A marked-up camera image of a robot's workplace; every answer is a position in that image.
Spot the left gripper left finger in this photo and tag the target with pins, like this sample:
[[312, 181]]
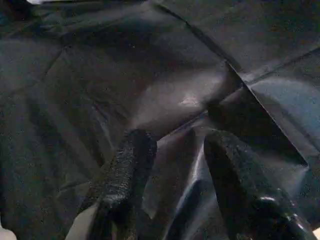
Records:
[[120, 170]]

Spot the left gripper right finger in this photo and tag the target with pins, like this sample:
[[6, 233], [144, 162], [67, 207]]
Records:
[[240, 180]]

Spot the black work mat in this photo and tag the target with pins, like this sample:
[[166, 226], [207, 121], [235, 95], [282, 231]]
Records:
[[125, 75]]

